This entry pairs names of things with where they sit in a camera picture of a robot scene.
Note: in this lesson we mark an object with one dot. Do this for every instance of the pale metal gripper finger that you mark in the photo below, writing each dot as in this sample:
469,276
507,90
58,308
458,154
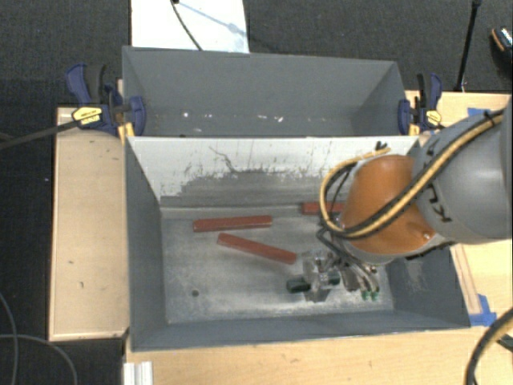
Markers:
320,292
318,264

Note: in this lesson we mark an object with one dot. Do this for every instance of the dark green block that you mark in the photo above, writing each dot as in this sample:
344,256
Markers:
296,285

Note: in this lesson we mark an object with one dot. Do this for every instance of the red-brown flat block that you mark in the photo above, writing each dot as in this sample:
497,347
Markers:
316,208
232,223
256,248

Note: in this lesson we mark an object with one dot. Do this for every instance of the grey metal bin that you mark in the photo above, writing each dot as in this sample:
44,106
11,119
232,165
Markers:
240,94

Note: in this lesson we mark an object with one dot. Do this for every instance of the pale wood flat board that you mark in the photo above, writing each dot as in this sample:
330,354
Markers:
90,231

